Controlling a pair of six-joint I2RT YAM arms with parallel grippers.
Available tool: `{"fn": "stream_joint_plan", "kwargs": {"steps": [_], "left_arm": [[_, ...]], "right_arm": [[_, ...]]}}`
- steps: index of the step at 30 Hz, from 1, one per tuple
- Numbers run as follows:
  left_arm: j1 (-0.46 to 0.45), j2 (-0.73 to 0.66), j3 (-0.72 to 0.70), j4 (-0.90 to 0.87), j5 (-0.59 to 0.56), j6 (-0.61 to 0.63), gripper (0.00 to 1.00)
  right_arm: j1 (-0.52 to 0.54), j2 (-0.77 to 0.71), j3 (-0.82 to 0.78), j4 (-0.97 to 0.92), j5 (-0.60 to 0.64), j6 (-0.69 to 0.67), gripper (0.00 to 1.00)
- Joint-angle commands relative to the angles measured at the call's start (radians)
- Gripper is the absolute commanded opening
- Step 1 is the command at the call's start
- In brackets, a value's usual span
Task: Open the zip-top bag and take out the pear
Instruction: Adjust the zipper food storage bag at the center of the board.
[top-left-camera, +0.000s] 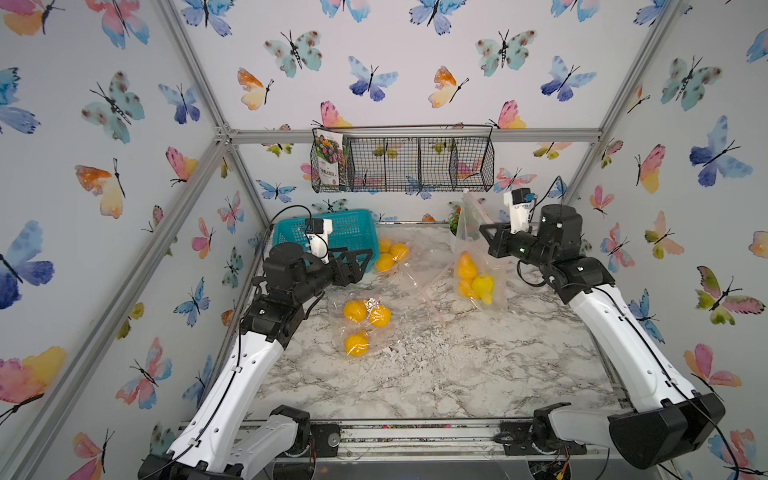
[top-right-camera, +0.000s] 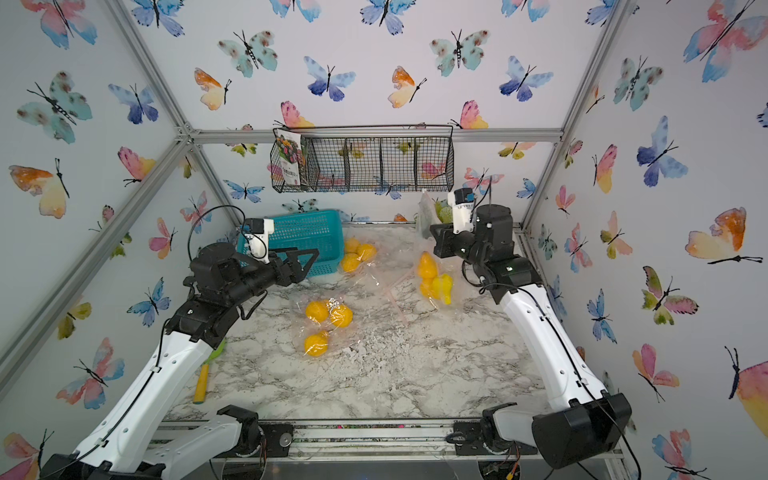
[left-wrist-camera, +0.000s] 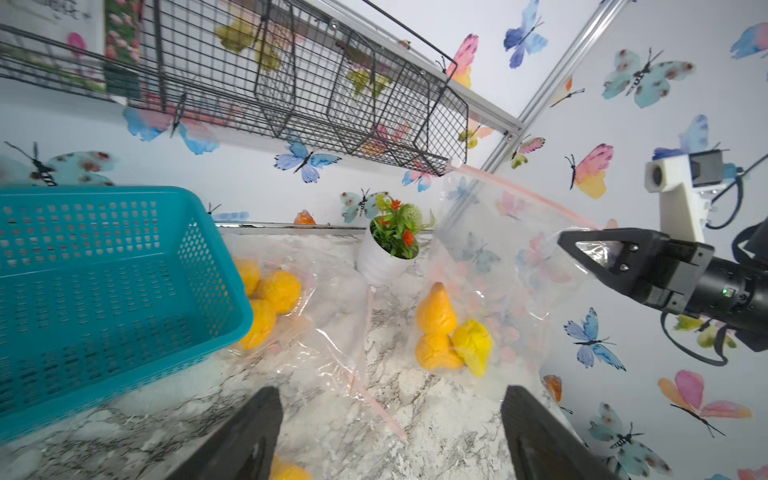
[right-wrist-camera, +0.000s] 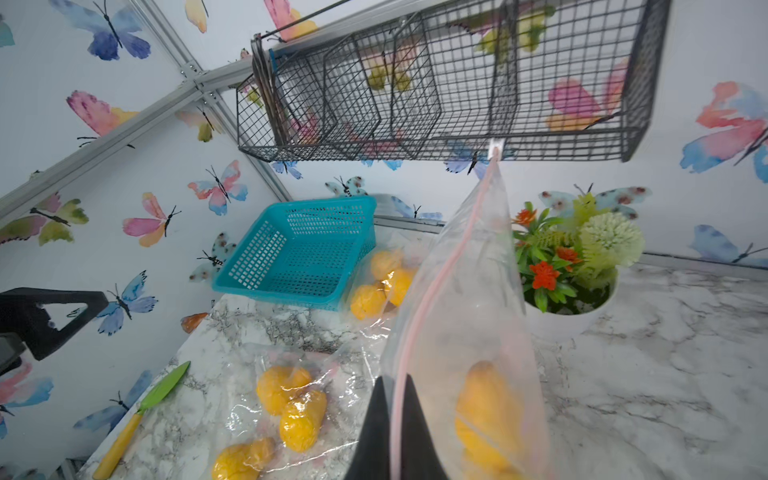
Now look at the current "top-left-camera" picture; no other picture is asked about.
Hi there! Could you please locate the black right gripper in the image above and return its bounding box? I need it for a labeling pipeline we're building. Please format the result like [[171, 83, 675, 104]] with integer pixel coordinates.
[[483, 222, 561, 277]]

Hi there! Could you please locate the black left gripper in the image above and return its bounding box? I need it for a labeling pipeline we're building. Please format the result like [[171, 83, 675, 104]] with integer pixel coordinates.
[[289, 245, 368, 308]]

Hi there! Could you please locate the yellow pear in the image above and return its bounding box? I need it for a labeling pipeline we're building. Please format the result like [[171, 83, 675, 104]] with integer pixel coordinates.
[[455, 251, 479, 283]]

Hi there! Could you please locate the yellow-green pear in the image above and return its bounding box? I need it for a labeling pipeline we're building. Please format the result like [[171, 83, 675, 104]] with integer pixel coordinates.
[[470, 274, 495, 305]]

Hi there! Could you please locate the clear zip-top bag with pears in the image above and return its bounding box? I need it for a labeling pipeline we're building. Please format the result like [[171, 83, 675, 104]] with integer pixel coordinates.
[[452, 189, 507, 313]]

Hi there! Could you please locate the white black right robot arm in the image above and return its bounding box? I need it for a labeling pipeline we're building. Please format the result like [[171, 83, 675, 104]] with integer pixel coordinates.
[[479, 205, 726, 469]]

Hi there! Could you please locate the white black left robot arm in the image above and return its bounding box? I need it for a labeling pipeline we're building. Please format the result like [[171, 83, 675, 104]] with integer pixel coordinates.
[[138, 243, 374, 479]]

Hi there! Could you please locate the clear bag of lemons front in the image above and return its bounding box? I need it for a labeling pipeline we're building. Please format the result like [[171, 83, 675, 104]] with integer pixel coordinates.
[[330, 294, 403, 358]]

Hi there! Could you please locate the teal plastic basket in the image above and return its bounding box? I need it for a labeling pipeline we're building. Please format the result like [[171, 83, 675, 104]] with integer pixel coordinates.
[[272, 209, 380, 263]]

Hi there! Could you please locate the white pot artificial plant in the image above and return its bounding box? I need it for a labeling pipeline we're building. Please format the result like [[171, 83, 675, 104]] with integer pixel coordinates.
[[448, 208, 461, 236]]

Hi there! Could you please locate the seed packet in basket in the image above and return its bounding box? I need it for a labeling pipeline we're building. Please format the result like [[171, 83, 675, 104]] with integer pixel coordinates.
[[314, 129, 345, 187]]

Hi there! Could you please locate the black wire wall basket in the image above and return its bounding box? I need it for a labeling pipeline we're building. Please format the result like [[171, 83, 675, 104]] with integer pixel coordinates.
[[310, 124, 495, 199]]

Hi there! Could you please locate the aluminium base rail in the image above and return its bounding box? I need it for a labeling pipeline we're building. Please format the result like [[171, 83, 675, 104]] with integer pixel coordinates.
[[173, 418, 673, 463]]

